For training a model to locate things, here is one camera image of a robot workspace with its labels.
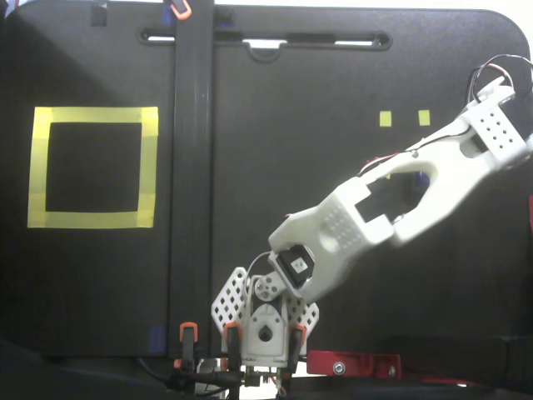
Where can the blue and white charger plug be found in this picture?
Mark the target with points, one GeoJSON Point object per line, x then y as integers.
{"type": "Point", "coordinates": [421, 180]}

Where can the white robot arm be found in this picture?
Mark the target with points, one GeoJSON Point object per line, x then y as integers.
{"type": "Point", "coordinates": [341, 233]}

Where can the orange black spring clamp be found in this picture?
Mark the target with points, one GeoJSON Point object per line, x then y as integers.
{"type": "Point", "coordinates": [188, 346]}
{"type": "Point", "coordinates": [180, 9]}
{"type": "Point", "coordinates": [297, 341]}
{"type": "Point", "coordinates": [233, 341]}

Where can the blue tape piece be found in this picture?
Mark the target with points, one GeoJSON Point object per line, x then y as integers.
{"type": "Point", "coordinates": [167, 17]}
{"type": "Point", "coordinates": [157, 339]}

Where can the yellow tape square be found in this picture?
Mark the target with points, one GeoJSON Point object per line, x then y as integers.
{"type": "Point", "coordinates": [91, 114]}

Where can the red screw clamp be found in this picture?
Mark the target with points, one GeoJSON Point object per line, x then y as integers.
{"type": "Point", "coordinates": [377, 364]}

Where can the dark grey flat rail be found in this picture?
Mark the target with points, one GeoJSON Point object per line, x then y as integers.
{"type": "Point", "coordinates": [191, 166]}

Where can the red triangular metal bracket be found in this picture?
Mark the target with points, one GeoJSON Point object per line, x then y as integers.
{"type": "Point", "coordinates": [320, 362]}

